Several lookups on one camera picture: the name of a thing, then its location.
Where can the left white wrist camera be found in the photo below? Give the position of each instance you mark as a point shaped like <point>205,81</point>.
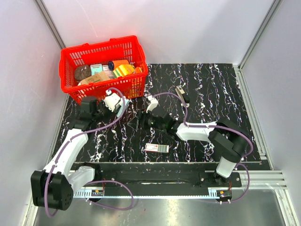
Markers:
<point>112,101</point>

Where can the yellow green snack pack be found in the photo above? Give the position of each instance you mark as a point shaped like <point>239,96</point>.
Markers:
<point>123,70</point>

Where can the orange blue cylinder can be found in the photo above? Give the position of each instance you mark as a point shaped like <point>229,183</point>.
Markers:
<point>115,63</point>

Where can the red white staple box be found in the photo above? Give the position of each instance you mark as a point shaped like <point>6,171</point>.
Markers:
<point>157,148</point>

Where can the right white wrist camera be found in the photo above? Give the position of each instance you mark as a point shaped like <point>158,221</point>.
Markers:
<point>152,103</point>

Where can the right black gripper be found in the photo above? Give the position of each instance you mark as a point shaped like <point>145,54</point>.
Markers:
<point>143,117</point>

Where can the brown cardboard box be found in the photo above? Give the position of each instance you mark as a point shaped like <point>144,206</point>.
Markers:
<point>98,77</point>

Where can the brown round cookie pack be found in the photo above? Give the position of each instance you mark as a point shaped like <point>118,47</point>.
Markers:
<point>82,72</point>

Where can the teal small box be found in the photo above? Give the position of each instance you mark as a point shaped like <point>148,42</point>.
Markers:
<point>96,68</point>

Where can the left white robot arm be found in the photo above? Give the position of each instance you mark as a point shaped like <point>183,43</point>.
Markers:
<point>54,186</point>

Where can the white slotted cable duct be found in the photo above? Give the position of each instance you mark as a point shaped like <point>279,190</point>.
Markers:
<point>151,192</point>

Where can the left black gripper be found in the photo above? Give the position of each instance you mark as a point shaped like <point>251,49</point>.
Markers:
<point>110,113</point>

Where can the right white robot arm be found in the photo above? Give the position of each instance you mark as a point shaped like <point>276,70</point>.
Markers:
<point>226,137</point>

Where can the red plastic shopping basket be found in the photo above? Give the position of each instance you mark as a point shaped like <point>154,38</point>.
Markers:
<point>124,48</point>

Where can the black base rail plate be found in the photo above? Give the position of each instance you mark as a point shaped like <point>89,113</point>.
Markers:
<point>136,174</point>

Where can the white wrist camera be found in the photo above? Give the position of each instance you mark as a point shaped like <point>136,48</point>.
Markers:
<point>152,103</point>
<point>112,101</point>

